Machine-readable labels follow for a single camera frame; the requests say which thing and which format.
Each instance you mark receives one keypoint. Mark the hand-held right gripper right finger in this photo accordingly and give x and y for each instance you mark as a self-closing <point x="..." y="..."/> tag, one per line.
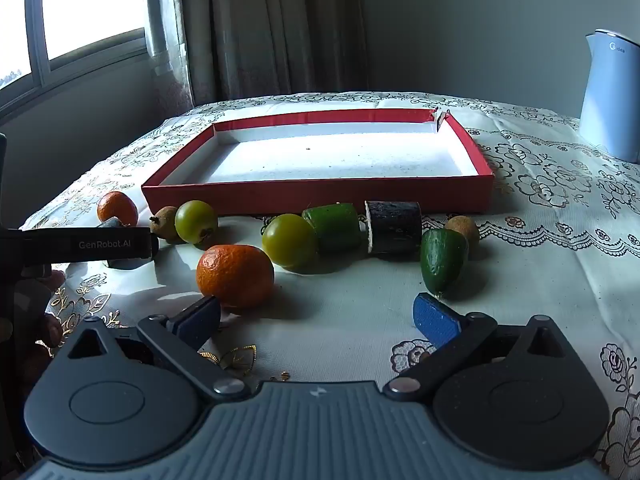
<point x="435" y="320"/>

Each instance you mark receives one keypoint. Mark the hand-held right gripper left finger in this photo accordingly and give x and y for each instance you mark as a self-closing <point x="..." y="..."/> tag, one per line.
<point x="200" y="317"/>

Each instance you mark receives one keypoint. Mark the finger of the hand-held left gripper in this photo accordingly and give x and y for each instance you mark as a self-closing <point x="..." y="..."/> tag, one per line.
<point x="114" y="223"/>
<point x="127" y="263"/>

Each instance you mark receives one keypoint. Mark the orange tangerine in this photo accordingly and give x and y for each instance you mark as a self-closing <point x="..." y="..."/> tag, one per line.
<point x="235" y="275"/>
<point x="117" y="206"/>

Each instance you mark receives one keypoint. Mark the brown round fruit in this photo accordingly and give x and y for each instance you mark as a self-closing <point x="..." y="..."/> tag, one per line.
<point x="164" y="224"/>

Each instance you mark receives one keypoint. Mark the tapered cucumber end piece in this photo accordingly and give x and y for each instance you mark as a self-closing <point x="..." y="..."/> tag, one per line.
<point x="442" y="260"/>

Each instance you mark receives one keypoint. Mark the green tomato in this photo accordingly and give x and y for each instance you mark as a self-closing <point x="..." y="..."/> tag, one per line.
<point x="196" y="221"/>
<point x="289" y="241"/>

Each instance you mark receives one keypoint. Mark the small tan longan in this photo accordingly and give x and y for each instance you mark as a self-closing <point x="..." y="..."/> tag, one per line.
<point x="464" y="227"/>

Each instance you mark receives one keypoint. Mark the cut eggplant piece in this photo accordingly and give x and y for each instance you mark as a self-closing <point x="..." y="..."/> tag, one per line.
<point x="395" y="227"/>

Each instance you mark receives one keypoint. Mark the cylindrical cucumber piece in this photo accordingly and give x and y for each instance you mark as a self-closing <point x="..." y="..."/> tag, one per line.
<point x="332" y="227"/>

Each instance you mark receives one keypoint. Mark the red cardboard box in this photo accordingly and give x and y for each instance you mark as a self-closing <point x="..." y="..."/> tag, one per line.
<point x="325" y="160"/>

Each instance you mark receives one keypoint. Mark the person's left hand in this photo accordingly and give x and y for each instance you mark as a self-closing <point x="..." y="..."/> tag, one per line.
<point x="54" y="279"/>

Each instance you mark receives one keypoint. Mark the floral white tablecloth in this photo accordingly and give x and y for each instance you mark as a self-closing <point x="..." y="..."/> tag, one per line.
<point x="550" y="240"/>

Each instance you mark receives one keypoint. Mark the sheer white curtain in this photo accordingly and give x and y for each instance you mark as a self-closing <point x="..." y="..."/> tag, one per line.
<point x="162" y="35"/>

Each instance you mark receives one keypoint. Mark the patterned brown curtain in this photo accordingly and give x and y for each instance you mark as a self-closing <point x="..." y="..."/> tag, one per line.
<point x="280" y="25"/>

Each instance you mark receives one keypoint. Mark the light blue electric kettle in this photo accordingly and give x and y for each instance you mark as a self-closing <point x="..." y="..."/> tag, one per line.
<point x="610" y="95"/>

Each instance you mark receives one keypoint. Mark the window with grey frame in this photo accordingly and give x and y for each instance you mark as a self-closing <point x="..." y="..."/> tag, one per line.
<point x="75" y="10"/>

